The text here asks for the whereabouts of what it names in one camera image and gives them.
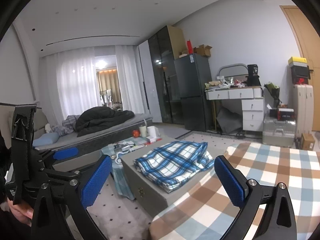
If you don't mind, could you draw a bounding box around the dark duvet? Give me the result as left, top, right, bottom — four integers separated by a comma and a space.
75, 106, 135, 137

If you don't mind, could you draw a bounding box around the black paper bag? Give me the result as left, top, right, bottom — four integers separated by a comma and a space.
246, 64, 261, 87

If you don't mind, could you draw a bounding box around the black red carton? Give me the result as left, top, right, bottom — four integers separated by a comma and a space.
277, 107, 295, 121

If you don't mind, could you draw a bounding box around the wooden door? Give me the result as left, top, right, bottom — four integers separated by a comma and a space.
279, 5, 320, 133

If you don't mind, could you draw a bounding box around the dark glass wardrobe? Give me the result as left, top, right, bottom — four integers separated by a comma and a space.
147, 25, 184, 124

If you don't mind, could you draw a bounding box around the silver suitcase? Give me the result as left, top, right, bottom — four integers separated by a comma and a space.
262, 115, 297, 148

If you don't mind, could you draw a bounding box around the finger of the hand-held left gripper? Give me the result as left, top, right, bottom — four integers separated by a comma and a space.
32, 147, 79, 167
43, 167, 83, 183

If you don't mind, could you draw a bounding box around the grey storage box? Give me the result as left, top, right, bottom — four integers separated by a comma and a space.
120, 137, 215, 217

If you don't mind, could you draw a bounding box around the brown curtain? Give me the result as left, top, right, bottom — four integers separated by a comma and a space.
97, 69, 120, 105

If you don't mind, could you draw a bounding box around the wrapped flower bouquet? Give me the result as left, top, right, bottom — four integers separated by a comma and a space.
264, 81, 281, 109

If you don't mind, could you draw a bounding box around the blue plaid garment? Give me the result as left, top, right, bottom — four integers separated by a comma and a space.
132, 141, 215, 193

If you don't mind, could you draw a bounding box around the clutter of small cosmetics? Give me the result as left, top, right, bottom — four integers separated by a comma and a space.
205, 76, 250, 90

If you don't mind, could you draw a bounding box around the small cardboard box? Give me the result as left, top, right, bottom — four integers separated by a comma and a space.
301, 133, 316, 151

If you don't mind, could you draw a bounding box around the yellow lidded box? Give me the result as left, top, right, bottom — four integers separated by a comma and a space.
288, 57, 308, 68

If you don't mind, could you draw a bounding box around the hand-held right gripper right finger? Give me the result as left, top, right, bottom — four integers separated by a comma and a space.
214, 155, 298, 240

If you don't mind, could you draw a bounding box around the striped pajama cloth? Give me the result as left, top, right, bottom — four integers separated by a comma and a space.
54, 115, 80, 137

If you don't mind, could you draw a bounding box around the person's left hand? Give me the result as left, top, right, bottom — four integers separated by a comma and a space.
7, 204, 33, 225

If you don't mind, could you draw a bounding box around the white tall cabinet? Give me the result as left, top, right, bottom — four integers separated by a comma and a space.
292, 84, 314, 139

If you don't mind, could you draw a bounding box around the white dressing table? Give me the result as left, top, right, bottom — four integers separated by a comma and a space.
205, 86, 264, 132

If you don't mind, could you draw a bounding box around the blue pillow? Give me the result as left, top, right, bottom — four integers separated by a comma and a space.
32, 132, 60, 147

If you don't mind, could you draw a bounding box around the grey dust cover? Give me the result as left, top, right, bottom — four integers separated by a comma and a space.
216, 106, 243, 133

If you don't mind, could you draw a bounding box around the white sheer curtain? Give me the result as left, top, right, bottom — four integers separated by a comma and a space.
115, 44, 148, 114
44, 46, 99, 117

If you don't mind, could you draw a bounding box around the grey bed mattress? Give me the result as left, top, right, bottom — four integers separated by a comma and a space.
32, 111, 154, 155

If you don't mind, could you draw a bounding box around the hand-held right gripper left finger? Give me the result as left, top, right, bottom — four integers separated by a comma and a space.
30, 154, 113, 240

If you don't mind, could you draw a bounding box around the arched mirror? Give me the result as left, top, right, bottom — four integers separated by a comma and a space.
217, 63, 250, 80

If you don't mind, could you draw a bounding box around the light blue printed mat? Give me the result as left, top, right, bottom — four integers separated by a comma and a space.
101, 140, 150, 200

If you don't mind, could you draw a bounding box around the open cardboard box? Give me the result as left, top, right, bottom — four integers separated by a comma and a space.
192, 44, 213, 57

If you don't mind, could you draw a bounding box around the dark refrigerator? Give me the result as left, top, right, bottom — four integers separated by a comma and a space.
174, 53, 212, 132

